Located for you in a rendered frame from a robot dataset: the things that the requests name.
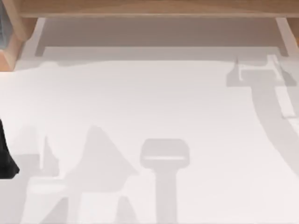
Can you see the wooden cupboard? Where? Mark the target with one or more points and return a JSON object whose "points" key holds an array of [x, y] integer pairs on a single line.
{"points": [[154, 8]]}

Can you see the pale wooden drawer front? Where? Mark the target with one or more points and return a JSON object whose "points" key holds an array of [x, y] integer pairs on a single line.
{"points": [[10, 46]]}

